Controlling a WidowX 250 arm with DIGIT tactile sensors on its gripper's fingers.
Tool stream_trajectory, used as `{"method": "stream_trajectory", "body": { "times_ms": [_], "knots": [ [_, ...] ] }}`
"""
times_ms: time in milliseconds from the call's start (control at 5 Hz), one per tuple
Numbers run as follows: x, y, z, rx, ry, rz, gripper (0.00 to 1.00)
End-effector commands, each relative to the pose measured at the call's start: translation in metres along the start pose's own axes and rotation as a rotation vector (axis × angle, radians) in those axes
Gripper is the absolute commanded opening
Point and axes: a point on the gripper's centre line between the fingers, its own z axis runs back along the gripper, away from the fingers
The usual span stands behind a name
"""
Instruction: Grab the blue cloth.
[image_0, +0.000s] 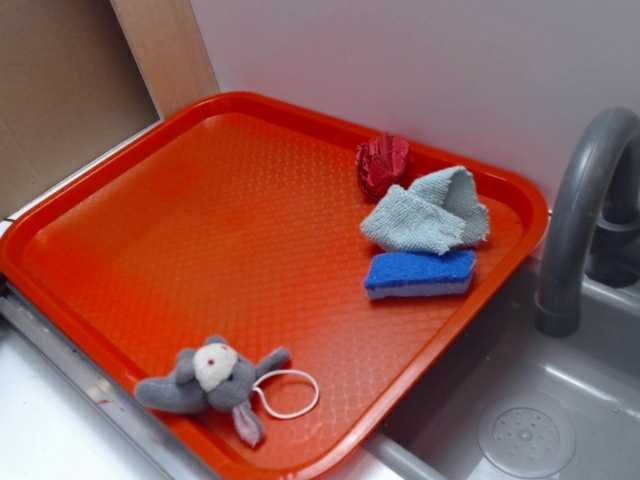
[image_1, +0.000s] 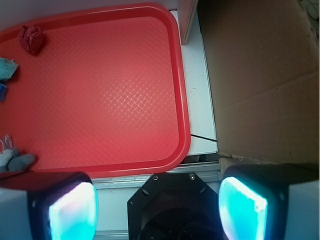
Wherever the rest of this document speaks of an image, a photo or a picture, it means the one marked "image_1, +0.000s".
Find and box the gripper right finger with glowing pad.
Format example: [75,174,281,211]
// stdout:
[218,163,320,240]

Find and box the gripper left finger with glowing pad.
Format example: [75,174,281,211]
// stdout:
[0,172,99,240]

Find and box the blue cloth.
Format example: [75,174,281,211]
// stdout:
[0,83,8,102]

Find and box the light teal cloth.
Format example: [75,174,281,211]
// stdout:
[0,57,19,82]

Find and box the crumpled red cloth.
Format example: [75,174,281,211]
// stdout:
[18,25,45,55]

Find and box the grey plush bunny toy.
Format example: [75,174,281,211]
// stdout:
[0,135,37,173]

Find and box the red plastic tray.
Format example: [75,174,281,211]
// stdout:
[0,3,191,178]

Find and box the brown cardboard box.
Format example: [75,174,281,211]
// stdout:
[197,0,320,164]

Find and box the black octagonal mount plate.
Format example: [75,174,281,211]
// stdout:
[127,172,224,240]

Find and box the white post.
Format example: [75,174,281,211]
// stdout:
[177,0,199,45]

